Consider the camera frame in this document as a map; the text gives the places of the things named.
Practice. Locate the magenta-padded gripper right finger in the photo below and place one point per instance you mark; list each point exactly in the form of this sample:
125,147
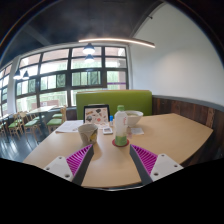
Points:
164,166

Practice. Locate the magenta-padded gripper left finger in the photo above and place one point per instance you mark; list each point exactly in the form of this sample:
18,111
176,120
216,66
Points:
60,166

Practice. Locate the green-capped clear drink bottle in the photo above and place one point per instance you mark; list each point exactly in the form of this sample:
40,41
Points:
120,128

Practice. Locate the white paper sheet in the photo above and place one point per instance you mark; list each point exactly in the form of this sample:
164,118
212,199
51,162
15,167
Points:
68,126

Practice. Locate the beige swirl-patterned cup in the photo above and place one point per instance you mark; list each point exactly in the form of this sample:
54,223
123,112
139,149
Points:
87,134

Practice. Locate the white paper napkin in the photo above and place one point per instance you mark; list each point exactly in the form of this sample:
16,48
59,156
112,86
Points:
137,131

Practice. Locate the group of green-seated wooden chairs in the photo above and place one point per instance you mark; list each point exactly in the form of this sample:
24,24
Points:
53,122

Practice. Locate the small clear pinkish packet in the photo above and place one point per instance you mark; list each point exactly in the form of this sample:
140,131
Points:
129,132

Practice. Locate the flat round red coaster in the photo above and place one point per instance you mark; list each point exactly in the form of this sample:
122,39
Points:
113,143

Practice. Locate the white ceramic bowl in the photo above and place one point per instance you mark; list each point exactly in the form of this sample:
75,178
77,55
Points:
135,118

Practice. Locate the wooden dining table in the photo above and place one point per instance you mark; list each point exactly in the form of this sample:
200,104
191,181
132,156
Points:
41,109

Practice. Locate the black-framed tablet with stickers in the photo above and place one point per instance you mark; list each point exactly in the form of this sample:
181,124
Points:
96,115

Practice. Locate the small blue-capped bottle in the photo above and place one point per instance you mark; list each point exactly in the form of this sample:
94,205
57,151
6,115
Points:
111,120

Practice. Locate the green upholstered bench backrest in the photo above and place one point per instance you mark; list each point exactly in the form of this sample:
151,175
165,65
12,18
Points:
113,98

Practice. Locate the large black-framed window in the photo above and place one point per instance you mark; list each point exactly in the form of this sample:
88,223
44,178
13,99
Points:
53,70

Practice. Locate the group of pendant lamps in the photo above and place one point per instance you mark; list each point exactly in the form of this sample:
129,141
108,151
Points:
88,50

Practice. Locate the long linear ceiling light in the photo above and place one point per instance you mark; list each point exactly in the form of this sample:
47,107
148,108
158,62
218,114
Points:
116,40

